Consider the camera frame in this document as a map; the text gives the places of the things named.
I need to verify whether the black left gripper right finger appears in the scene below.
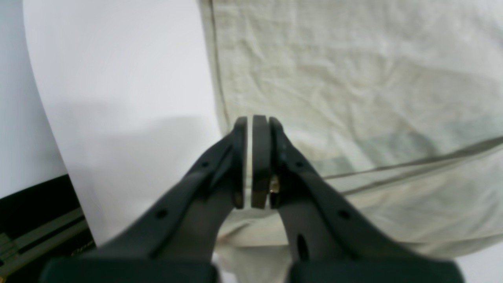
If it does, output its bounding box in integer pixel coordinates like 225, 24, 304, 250
251, 115, 464, 283

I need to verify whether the beige t-shirt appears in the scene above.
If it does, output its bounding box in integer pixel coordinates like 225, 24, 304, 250
199, 0, 503, 258

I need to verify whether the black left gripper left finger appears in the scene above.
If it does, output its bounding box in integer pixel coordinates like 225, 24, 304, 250
41, 117, 248, 283

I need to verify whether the aluminium frame rail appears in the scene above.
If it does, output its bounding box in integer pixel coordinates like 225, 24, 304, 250
0, 208, 88, 281

